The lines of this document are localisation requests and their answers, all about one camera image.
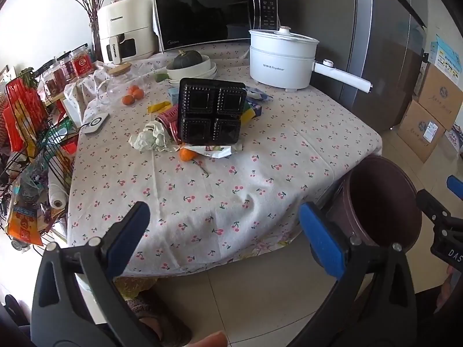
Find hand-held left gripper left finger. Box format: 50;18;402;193
31;201;163;347

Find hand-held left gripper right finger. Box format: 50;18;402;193
289;202;417;347

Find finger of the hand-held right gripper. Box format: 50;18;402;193
447;175;463;200
415;189;454;225

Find brown round bin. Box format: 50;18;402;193
327;156;423;258

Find white tissue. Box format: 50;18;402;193
128;121;181;152

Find white printed wrapper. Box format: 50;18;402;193
186;144;243;160

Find red drink can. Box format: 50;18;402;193
156;105;181;141

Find black compartment plastic tray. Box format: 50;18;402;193
178;77;247;145

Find torn dark blue carton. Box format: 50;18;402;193
246;86;274;102

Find person's right hand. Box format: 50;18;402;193
436;264;463;313

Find brown cardboard box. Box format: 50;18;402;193
412;63;463;117
397;99;448;163

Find white paper roll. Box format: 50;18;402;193
47;182;70;211

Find brown knitted slipper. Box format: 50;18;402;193
126;288;193;347

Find cherry print tablecloth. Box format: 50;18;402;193
67;40;384;279

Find orange snack packet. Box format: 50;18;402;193
6;206;45;247

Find blue white printed box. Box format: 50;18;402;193
430;34;463;77

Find glass jar wooden lid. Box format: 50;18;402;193
97;63;147;106

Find grey refrigerator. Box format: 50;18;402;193
277;0;428;132

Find glass jar dark contents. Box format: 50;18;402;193
43;69;61;97
54;56;76;84

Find red label glass jar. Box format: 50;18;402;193
70;45;95;78

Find white electric cooking pot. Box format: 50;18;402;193
249;26;373;94

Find white plate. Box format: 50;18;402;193
169;66;218;82

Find white oval dish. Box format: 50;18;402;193
166;55;211;77

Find dark green squash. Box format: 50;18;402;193
172;50;203;70

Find stack of white bowls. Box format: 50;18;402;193
169;61;217;79

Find white air fryer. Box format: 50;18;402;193
97;0;157;64

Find vase of dried branches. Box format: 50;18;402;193
63;0;116;62

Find black microwave oven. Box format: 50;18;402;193
153;0;279;53

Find black wire rack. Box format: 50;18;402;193
0;116;81;251

